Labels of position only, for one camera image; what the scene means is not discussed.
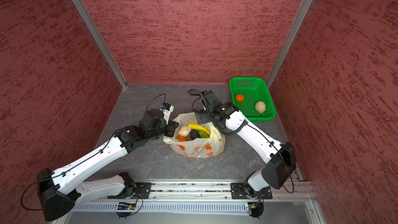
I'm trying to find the printed translucent plastic bag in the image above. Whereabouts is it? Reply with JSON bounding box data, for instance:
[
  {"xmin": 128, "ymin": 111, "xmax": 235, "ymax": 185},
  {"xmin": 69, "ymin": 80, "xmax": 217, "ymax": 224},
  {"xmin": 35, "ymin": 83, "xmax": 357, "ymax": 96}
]
[{"xmin": 163, "ymin": 113, "xmax": 226, "ymax": 158}]

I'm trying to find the green plastic basket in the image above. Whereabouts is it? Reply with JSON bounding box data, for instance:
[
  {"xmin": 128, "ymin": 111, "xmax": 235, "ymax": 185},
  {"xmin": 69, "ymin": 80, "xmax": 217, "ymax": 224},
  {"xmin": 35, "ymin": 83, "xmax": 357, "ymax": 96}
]
[{"xmin": 230, "ymin": 77, "xmax": 276, "ymax": 122}]

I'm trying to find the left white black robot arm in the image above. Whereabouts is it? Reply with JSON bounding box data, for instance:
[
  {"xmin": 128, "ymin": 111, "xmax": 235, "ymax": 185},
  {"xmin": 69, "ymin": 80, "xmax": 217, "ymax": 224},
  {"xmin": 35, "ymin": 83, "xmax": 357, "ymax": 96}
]
[{"xmin": 36, "ymin": 103, "xmax": 179, "ymax": 222}]

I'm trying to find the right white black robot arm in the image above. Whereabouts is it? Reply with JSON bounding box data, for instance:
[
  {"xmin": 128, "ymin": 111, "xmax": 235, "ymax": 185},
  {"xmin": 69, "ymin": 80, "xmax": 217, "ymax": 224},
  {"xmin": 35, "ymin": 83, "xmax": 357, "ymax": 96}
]
[{"xmin": 194, "ymin": 98, "xmax": 296, "ymax": 198}]

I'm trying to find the beige fruit in bag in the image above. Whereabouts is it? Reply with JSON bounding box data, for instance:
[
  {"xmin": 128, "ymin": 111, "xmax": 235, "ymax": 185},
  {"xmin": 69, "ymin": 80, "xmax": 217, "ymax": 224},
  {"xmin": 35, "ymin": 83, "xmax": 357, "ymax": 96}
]
[{"xmin": 177, "ymin": 125, "xmax": 191, "ymax": 137}]

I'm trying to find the orange fruit in bag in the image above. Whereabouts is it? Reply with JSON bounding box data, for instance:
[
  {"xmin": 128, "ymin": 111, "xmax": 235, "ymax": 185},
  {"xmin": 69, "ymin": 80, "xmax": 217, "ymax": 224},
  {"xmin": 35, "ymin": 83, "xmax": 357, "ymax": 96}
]
[{"xmin": 176, "ymin": 136, "xmax": 187, "ymax": 142}]

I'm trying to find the beige bumpy round fruit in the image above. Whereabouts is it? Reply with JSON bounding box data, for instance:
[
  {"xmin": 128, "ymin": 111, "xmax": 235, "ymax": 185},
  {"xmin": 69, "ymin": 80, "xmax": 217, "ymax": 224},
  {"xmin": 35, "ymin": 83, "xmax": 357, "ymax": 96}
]
[{"xmin": 255, "ymin": 101, "xmax": 266, "ymax": 115}]

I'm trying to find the yellow banana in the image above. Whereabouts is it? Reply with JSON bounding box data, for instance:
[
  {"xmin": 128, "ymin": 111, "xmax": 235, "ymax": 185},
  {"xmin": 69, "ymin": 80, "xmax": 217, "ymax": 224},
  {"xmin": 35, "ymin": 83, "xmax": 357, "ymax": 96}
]
[{"xmin": 188, "ymin": 124, "xmax": 211, "ymax": 136}]

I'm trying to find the green lime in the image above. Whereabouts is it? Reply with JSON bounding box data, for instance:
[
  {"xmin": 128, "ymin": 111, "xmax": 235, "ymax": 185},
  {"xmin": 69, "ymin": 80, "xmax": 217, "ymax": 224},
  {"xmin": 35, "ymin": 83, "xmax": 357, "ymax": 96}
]
[{"xmin": 198, "ymin": 130, "xmax": 210, "ymax": 139}]

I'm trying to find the dark avocado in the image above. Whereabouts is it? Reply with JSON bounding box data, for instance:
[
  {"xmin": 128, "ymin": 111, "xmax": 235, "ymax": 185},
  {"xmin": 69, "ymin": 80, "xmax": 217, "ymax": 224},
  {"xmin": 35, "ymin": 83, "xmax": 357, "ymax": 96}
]
[{"xmin": 189, "ymin": 129, "xmax": 201, "ymax": 140}]

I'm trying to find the small orange tangerine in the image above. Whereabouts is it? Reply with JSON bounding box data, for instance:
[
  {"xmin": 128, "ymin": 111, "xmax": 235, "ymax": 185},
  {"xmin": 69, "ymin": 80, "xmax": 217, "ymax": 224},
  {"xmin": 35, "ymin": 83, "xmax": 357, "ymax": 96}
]
[{"xmin": 235, "ymin": 94, "xmax": 245, "ymax": 102}]

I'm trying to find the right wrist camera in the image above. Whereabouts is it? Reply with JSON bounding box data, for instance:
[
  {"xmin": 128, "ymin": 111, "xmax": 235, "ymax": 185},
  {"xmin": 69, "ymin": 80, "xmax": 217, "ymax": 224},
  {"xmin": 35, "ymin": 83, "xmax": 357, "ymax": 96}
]
[{"xmin": 201, "ymin": 91, "xmax": 222, "ymax": 113}]

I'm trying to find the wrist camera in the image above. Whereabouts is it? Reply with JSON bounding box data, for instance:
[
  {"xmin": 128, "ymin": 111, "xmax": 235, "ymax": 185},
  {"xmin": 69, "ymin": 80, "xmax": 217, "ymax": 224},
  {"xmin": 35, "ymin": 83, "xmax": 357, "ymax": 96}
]
[
  {"xmin": 201, "ymin": 91, "xmax": 222, "ymax": 113},
  {"xmin": 160, "ymin": 102, "xmax": 174, "ymax": 124}
]

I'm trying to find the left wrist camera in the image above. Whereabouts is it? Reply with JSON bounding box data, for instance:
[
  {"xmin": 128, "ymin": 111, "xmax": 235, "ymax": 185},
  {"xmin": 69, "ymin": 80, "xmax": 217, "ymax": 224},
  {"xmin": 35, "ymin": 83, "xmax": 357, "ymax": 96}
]
[{"xmin": 160, "ymin": 102, "xmax": 174, "ymax": 124}]

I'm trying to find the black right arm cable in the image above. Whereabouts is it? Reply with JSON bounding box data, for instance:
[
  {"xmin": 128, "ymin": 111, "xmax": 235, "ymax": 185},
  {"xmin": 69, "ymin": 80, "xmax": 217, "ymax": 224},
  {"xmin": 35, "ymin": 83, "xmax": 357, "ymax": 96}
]
[{"xmin": 187, "ymin": 89, "xmax": 249, "ymax": 136}]

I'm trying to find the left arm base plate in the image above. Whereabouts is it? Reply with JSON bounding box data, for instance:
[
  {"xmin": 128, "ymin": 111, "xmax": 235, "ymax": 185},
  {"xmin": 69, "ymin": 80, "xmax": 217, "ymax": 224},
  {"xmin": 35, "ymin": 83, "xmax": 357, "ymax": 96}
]
[{"xmin": 122, "ymin": 183, "xmax": 152, "ymax": 200}]

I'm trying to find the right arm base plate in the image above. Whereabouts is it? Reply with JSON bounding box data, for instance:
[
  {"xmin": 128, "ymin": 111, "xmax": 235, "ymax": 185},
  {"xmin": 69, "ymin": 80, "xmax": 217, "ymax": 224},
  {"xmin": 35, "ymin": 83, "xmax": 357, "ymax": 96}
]
[{"xmin": 230, "ymin": 183, "xmax": 273, "ymax": 200}]

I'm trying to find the right aluminium corner post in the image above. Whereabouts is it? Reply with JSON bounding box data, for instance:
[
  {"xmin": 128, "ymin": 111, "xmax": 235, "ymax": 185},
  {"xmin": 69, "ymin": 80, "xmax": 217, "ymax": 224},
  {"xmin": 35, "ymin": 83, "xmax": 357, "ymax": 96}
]
[{"xmin": 266, "ymin": 0, "xmax": 313, "ymax": 88}]

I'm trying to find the aluminium corner post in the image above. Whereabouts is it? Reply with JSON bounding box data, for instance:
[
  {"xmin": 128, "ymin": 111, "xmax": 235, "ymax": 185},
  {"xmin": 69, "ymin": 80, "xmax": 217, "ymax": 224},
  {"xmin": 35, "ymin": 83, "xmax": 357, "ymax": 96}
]
[
  {"xmin": 72, "ymin": 0, "xmax": 128, "ymax": 90},
  {"xmin": 266, "ymin": 0, "xmax": 313, "ymax": 88}
]

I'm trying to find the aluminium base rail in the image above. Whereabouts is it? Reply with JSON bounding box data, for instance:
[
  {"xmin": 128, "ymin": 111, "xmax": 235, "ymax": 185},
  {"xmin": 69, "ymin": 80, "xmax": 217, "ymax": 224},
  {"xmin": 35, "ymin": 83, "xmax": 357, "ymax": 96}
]
[{"xmin": 65, "ymin": 178, "xmax": 312, "ymax": 201}]

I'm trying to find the left aluminium corner post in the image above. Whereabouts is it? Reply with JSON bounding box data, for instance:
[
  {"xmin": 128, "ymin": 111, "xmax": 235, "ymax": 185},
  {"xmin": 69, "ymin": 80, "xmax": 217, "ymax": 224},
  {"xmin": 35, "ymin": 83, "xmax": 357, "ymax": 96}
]
[{"xmin": 72, "ymin": 0, "xmax": 128, "ymax": 90}]

